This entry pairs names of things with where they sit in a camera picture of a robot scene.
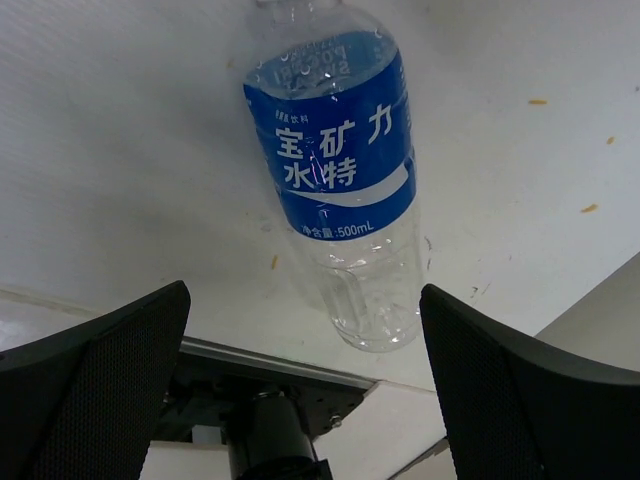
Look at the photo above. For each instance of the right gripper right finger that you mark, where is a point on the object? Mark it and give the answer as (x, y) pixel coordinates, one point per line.
(515, 407)

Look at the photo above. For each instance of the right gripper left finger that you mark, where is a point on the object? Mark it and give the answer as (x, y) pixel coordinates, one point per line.
(84, 403)

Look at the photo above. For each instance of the blue label clear bottle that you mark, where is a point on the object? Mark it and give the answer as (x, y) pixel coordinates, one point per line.
(327, 92)

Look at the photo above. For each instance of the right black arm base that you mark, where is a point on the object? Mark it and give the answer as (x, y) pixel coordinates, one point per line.
(268, 411)

